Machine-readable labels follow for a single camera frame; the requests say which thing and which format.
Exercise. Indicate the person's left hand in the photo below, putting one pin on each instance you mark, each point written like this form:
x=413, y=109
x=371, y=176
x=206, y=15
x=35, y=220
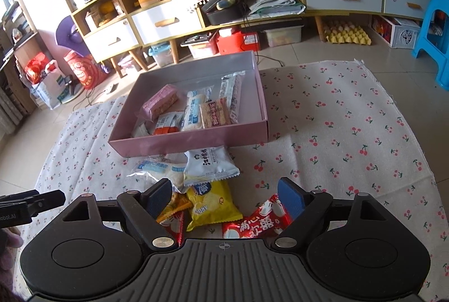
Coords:
x=9, y=239

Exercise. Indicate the orange cookie packet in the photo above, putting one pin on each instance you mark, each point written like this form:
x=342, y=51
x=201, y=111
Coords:
x=175, y=205

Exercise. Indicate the yellow egg tray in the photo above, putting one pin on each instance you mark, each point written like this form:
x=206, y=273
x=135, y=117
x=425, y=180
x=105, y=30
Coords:
x=347, y=34

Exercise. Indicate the blue plastic stool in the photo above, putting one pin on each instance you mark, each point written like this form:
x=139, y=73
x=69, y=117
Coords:
x=436, y=4

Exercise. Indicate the pink cardboard box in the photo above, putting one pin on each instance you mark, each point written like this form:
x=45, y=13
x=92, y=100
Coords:
x=196, y=142

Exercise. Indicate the red white bag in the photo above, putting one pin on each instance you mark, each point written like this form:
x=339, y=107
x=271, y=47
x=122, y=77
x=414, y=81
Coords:
x=38, y=69

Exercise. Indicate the pile of papers and bags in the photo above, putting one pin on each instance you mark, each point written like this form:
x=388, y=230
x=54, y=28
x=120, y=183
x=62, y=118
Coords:
x=277, y=4

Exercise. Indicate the red printed bag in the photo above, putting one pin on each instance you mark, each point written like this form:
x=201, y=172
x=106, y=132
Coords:
x=84, y=70

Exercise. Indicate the clear bin with tools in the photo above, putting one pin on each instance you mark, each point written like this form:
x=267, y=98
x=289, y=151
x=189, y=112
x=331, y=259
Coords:
x=201, y=48

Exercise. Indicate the pink wafer packet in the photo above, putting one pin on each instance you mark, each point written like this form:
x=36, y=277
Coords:
x=159, y=102

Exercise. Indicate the white power strip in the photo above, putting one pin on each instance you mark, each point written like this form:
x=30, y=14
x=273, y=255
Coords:
x=111, y=88

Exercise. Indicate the black tray box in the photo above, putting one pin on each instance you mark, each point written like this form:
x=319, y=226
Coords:
x=221, y=13

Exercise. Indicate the white blue snack packet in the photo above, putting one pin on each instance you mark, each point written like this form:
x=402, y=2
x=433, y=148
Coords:
x=208, y=165

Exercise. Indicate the small orange red packet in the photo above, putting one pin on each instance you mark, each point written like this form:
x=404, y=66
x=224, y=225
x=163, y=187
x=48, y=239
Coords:
x=168, y=125

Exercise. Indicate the small red white candy packet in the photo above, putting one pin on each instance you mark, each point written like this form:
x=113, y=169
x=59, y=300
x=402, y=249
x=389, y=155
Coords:
x=176, y=226

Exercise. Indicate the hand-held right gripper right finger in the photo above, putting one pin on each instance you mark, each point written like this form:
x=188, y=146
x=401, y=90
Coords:
x=289, y=198

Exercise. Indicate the silver packet brown print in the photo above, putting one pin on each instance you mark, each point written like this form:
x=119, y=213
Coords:
x=142, y=130

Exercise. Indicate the wooden bookshelf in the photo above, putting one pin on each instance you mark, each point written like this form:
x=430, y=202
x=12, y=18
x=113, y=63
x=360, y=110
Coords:
x=17, y=53

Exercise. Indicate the white carton box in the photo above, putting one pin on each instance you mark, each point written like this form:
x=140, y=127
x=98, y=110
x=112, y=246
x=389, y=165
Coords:
x=51, y=91

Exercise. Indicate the white printed crate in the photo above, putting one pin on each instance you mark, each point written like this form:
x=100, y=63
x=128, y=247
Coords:
x=407, y=34

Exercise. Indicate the cherry print cloth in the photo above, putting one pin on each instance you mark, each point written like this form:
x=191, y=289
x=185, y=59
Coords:
x=350, y=133

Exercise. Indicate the long silver bar packet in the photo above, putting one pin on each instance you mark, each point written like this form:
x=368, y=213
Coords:
x=233, y=91

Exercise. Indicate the beige cracker packet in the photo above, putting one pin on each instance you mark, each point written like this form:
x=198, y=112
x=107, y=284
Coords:
x=214, y=114

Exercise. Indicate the small bin blue lid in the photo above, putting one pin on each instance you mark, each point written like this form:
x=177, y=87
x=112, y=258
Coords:
x=161, y=56

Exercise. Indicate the yellow chip packet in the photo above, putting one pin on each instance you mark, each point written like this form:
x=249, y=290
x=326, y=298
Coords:
x=214, y=204

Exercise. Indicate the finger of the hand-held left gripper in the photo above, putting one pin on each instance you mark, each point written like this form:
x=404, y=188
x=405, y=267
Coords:
x=42, y=202

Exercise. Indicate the purple hat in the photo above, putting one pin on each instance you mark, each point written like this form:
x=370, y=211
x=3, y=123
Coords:
x=72, y=35

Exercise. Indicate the clear storage bin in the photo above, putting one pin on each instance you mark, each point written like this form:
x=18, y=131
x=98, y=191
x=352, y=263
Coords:
x=282, y=36

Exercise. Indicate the red box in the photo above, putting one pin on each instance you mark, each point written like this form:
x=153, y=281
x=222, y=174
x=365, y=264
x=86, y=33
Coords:
x=235, y=42

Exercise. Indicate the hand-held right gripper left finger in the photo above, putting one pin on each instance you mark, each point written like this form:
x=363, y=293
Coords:
x=159, y=197

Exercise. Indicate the clear packet white cake roll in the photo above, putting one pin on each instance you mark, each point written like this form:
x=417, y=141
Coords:
x=193, y=112

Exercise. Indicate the large red white candy packet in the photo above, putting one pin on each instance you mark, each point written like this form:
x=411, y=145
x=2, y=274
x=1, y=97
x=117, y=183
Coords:
x=252, y=223

